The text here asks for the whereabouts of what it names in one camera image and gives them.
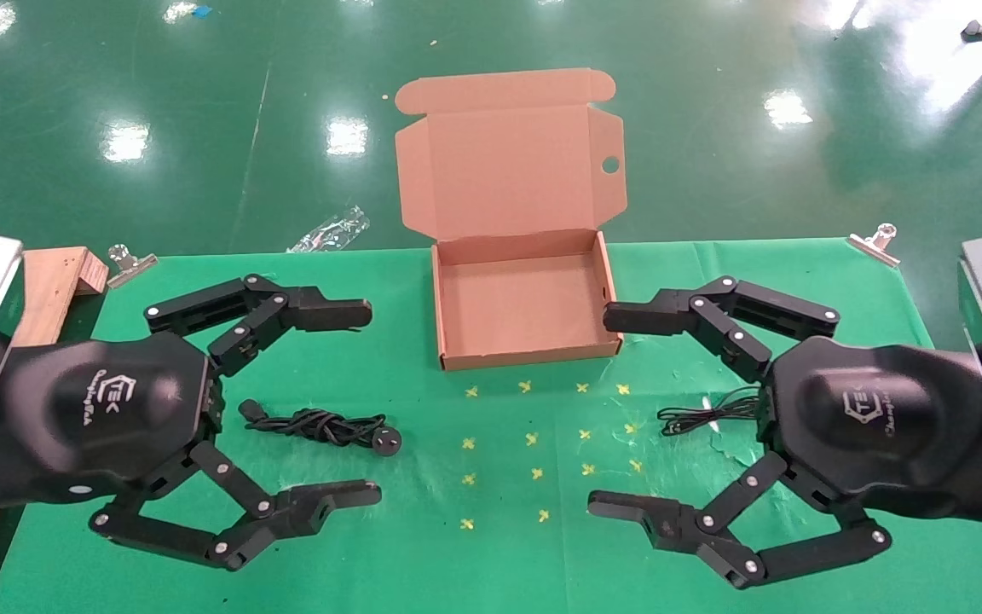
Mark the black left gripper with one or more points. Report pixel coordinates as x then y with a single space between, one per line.
107 409

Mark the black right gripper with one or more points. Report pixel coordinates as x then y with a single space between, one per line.
875 418

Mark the brown cardboard mailer box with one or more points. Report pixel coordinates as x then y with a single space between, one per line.
499 170

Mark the clear plastic wrapper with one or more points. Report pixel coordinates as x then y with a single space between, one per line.
329 230

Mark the green cloth table mat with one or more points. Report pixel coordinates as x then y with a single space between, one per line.
457 563

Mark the silver binder clip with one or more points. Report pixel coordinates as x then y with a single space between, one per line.
129 266
875 245

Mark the wooden pallet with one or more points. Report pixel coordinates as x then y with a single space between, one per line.
52 277

